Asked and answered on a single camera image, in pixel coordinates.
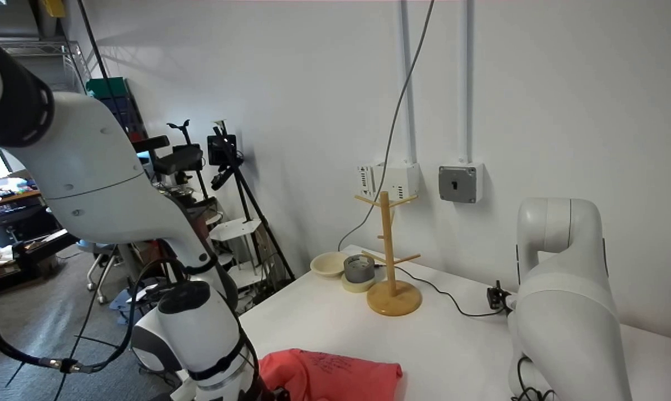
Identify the red shirt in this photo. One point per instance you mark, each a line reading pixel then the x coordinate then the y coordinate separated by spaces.
pixel 335 375

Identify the dark blue storage boxes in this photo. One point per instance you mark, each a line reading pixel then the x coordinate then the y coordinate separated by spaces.
pixel 131 119

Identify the white slotted outlet box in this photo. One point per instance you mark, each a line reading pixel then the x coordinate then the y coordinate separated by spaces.
pixel 371 179

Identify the grey bowl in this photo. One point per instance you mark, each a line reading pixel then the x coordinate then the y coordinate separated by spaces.
pixel 358 267

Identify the cream bowl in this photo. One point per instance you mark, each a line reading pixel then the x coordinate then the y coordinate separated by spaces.
pixel 326 263

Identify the black camera on tripod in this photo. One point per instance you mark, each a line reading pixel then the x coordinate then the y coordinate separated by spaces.
pixel 220 148

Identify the small black camera device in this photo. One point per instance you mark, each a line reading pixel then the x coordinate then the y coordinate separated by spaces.
pixel 497 297

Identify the black tripod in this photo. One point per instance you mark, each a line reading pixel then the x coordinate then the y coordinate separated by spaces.
pixel 229 179

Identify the grey junction box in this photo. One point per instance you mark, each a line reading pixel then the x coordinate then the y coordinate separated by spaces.
pixel 460 184

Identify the white round tray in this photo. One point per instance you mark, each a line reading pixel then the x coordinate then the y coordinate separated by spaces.
pixel 234 228

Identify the black clamp stand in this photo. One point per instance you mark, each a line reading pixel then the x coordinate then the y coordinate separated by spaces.
pixel 186 157

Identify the green storage box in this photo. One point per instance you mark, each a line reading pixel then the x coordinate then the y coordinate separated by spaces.
pixel 108 87

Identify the black slanted pole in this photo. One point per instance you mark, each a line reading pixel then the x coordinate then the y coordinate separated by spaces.
pixel 89 34

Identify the wooden mug tree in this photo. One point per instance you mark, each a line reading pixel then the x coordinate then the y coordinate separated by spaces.
pixel 393 297

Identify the white robot arm with lettering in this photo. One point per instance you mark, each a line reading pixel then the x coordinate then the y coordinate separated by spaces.
pixel 565 318

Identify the white plain wall box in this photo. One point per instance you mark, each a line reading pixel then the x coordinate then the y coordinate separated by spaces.
pixel 402 180

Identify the wooden desk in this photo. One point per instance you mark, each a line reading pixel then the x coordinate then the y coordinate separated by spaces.
pixel 7 200

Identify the white wall conduit pipe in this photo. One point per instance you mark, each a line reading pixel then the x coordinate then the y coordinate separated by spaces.
pixel 409 73
pixel 468 73

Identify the yellow object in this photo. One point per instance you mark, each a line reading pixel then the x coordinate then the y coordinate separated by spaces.
pixel 53 8

